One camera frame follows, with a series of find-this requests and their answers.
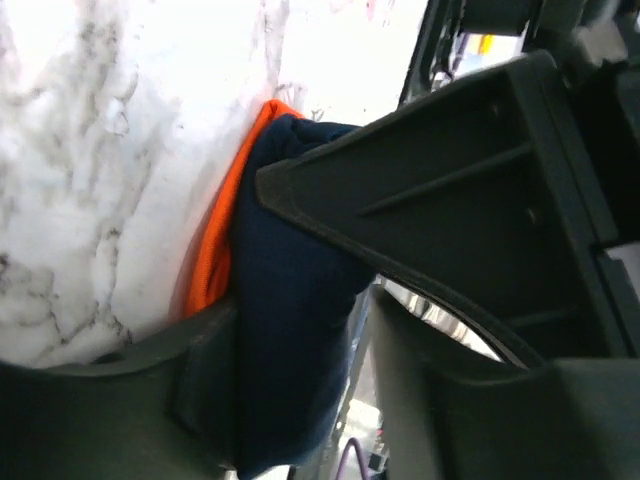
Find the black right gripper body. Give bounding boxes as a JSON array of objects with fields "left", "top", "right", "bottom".
[{"left": 539, "top": 0, "right": 640, "bottom": 281}]

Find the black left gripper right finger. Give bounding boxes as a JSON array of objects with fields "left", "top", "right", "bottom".
[{"left": 370, "top": 287, "right": 639, "bottom": 479}]

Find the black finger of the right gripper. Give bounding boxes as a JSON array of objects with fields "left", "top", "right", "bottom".
[{"left": 256, "top": 52, "right": 630, "bottom": 364}]

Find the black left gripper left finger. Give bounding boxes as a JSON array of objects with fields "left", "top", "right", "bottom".
[{"left": 1, "top": 298, "right": 237, "bottom": 479}]

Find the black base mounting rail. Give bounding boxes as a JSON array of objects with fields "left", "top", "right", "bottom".
[{"left": 398, "top": 0, "right": 500, "bottom": 107}]

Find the navy orange underwear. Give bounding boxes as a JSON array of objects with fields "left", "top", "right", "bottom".
[{"left": 184, "top": 99, "right": 374, "bottom": 479}]

